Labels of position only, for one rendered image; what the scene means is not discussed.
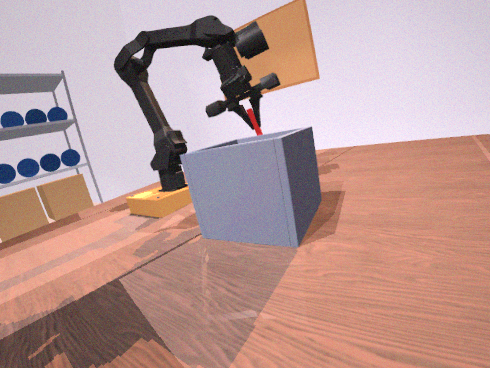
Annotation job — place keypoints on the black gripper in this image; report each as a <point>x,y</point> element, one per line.
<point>269,81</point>

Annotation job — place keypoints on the red peg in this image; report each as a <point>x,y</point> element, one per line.
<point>254,122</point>

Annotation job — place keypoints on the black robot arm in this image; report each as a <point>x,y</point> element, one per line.
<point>207,32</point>

